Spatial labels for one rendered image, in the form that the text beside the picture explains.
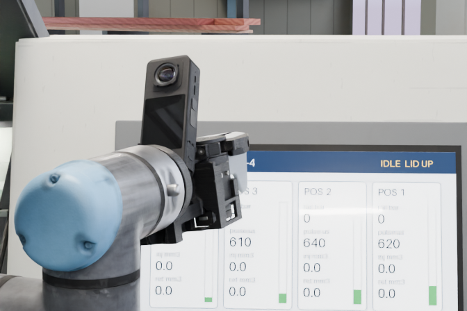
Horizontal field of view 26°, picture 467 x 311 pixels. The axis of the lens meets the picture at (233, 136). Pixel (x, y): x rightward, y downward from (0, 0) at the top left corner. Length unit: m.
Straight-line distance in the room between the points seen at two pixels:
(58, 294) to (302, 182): 0.57
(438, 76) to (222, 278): 0.38
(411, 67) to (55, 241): 0.69
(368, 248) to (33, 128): 0.46
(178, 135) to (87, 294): 0.19
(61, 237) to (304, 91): 0.62
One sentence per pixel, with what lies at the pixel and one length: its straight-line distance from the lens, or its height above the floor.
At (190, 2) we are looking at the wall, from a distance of 8.69.
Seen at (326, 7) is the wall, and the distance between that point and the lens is 8.79.
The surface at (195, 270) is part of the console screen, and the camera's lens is 1.28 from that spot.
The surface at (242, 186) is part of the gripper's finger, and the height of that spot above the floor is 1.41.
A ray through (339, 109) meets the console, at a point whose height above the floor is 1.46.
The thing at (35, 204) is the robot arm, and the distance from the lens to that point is 0.74.
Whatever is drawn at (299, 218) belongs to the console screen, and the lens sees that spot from 1.28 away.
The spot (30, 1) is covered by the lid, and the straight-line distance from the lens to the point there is 1.36.
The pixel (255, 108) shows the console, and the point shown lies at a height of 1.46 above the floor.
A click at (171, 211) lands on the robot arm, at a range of 0.83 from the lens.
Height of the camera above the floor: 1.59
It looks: 7 degrees down
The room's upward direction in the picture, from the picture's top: straight up
